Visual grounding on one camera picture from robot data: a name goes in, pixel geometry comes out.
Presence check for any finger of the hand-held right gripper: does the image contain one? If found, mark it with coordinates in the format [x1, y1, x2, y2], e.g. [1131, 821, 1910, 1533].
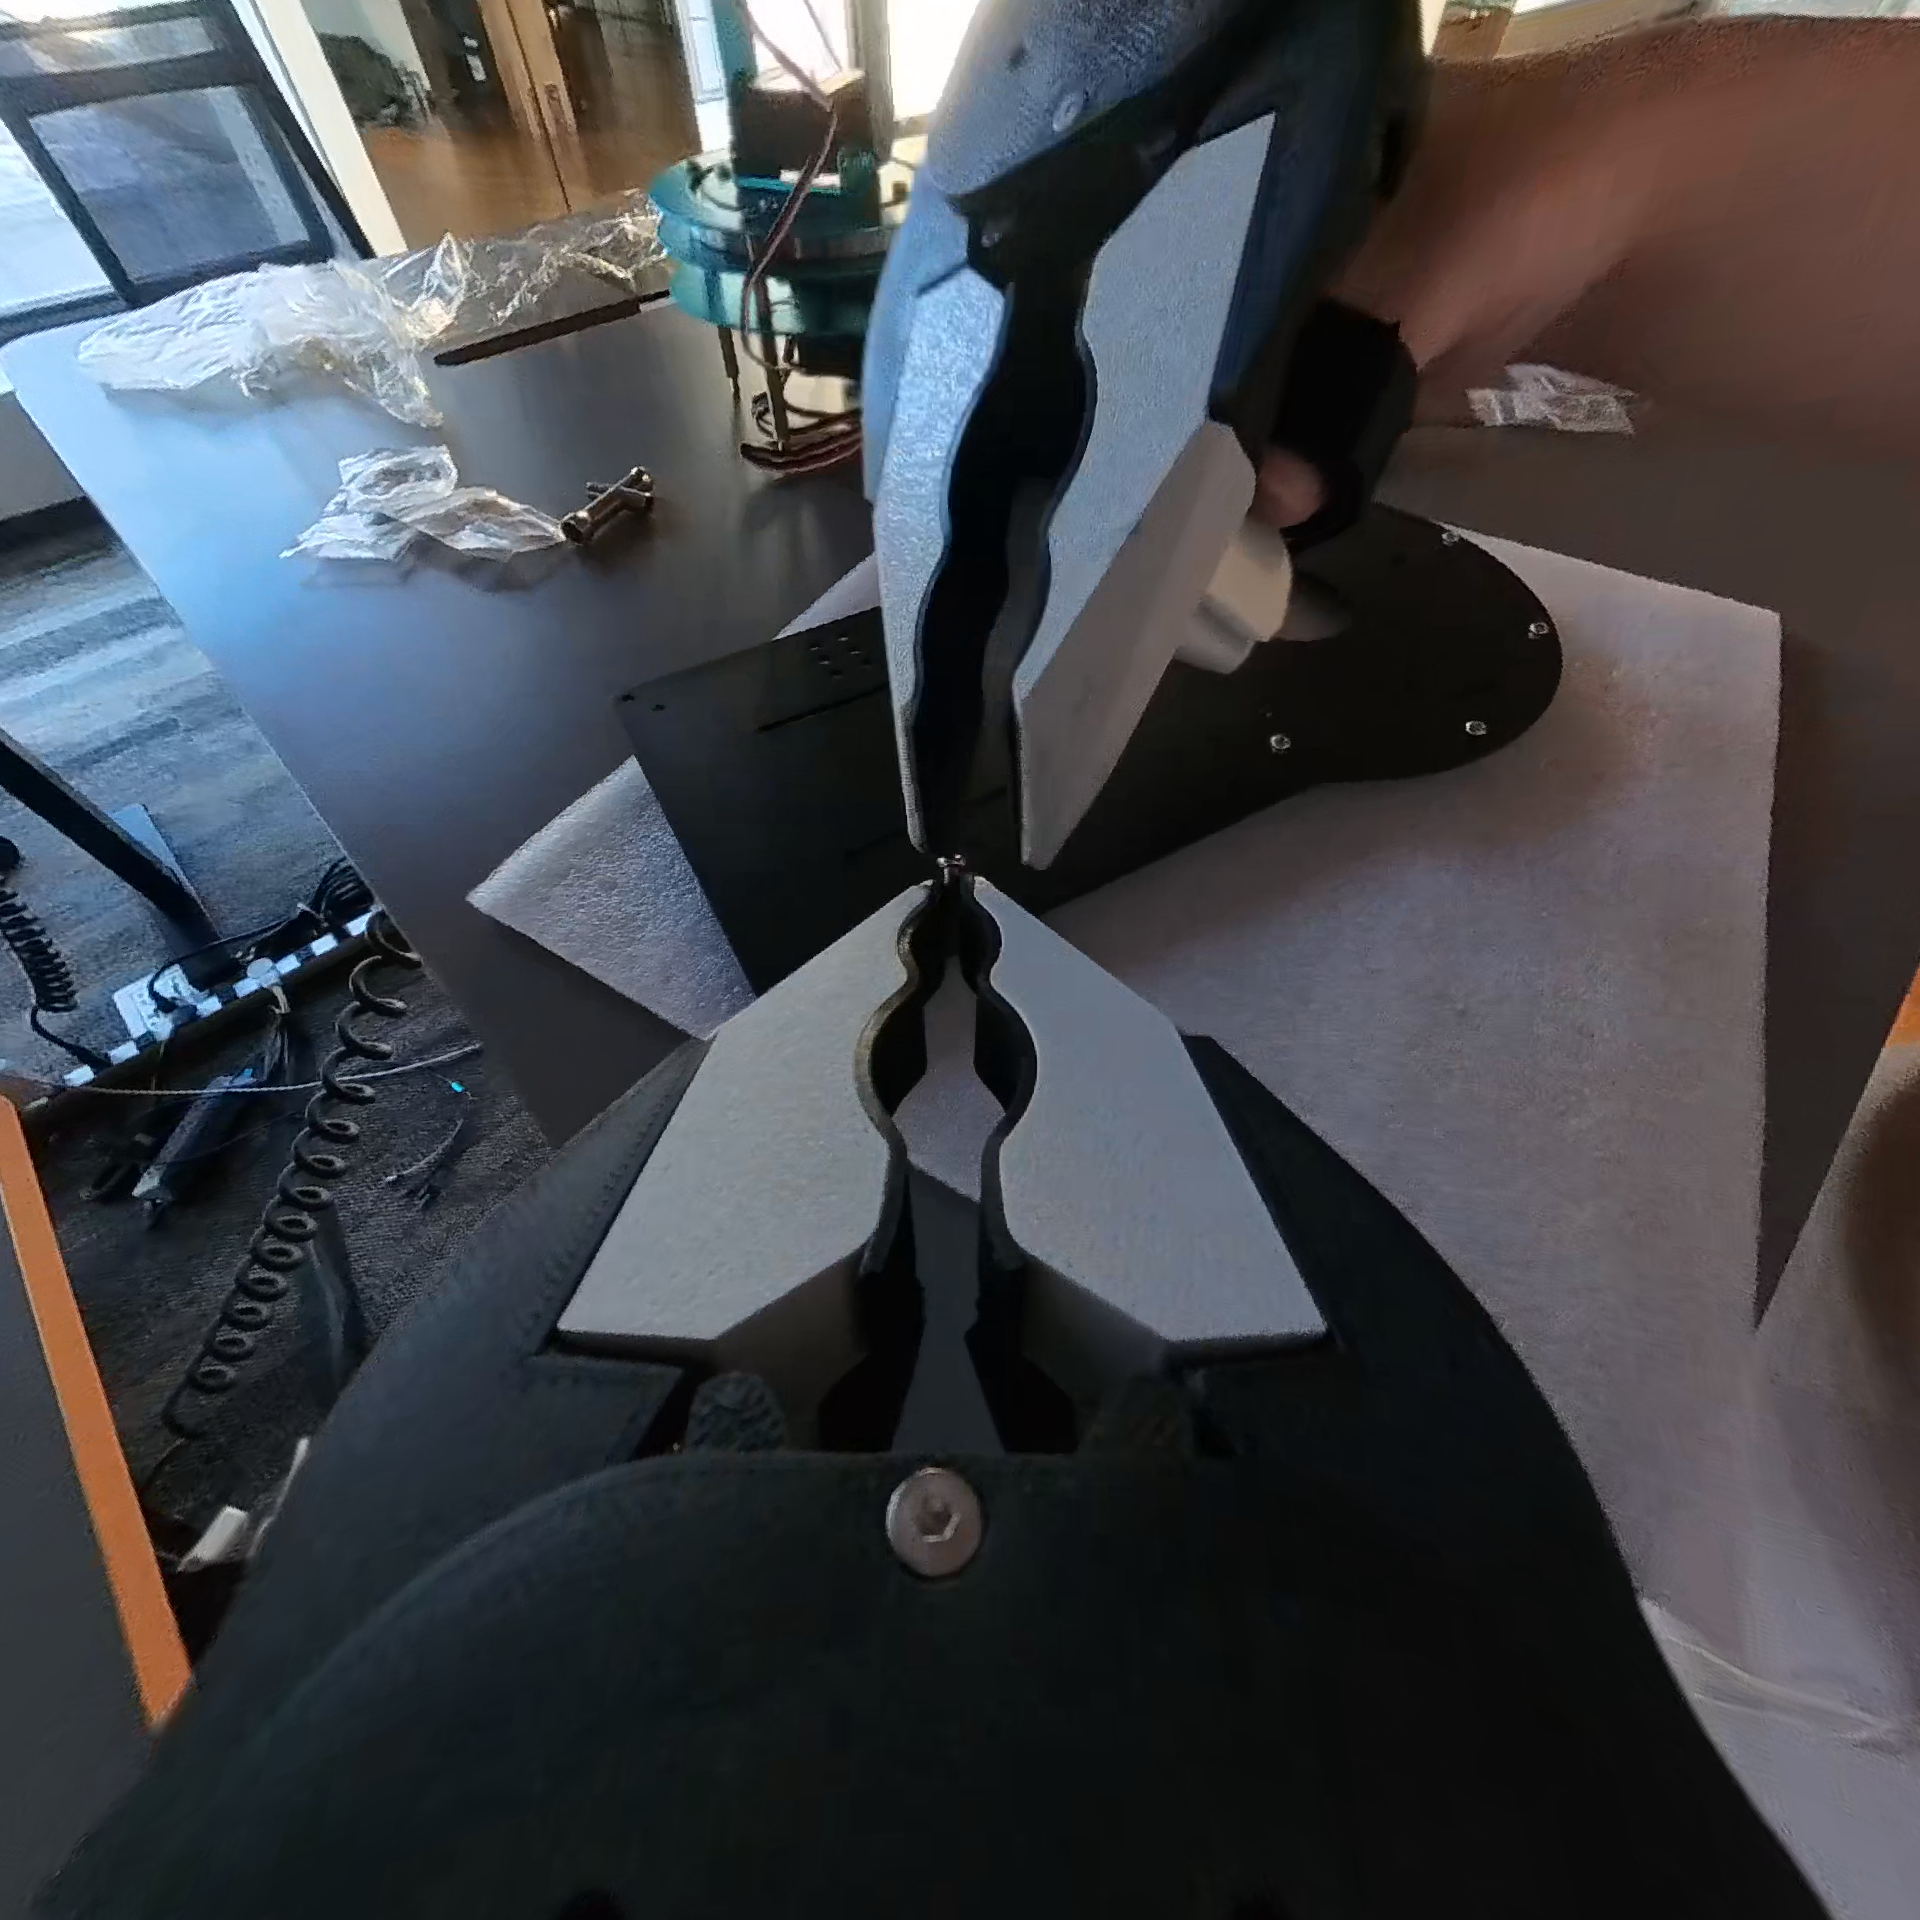
[1008, 109, 1280, 875]
[867, 193, 1111, 869]

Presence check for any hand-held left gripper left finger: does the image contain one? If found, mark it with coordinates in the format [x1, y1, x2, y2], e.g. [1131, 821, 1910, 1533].
[555, 883, 946, 1416]

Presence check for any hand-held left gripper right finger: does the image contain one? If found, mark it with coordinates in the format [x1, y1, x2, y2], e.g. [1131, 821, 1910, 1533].
[956, 879, 1332, 1352]

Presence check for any black metal base plate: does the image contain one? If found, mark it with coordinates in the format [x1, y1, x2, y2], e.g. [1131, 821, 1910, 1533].
[619, 503, 1565, 995]

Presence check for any person's right forearm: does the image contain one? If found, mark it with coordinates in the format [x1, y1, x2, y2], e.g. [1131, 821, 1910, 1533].
[1724, 8, 1920, 392]

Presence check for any dark grey desk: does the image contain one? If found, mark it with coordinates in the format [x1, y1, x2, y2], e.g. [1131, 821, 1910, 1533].
[0, 210, 1920, 1329]

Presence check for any dark desk with orange edge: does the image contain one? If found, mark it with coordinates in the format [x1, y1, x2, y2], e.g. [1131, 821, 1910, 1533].
[0, 1096, 198, 1920]

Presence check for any person's right hand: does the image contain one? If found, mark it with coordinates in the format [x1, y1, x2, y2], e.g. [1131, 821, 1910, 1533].
[1253, 30, 1726, 534]

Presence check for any small metal standoff part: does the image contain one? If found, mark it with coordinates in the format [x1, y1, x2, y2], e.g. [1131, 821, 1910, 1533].
[558, 466, 659, 547]

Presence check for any white foam sheet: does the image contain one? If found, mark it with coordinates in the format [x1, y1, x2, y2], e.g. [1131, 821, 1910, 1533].
[465, 526, 1790, 1653]

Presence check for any single clear screw packet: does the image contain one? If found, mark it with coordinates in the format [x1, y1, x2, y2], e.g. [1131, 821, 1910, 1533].
[1464, 363, 1641, 441]

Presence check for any small crumpled clear plastic bag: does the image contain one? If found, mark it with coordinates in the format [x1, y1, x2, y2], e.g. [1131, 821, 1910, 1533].
[281, 445, 572, 567]

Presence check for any power strip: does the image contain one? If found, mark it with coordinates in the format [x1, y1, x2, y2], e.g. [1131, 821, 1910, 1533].
[21, 899, 380, 1110]

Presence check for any large crumpled clear plastic bag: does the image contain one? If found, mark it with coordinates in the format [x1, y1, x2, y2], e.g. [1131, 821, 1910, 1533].
[76, 259, 446, 433]

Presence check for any window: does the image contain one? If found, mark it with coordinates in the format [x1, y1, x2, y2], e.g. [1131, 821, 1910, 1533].
[0, 0, 376, 324]

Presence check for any person's white shirt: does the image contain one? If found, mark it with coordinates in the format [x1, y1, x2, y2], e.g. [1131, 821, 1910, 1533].
[1643, 1036, 1920, 1920]

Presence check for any coiled black cable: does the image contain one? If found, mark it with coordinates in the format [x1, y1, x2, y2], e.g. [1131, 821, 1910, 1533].
[163, 916, 440, 1434]
[0, 829, 79, 1027]

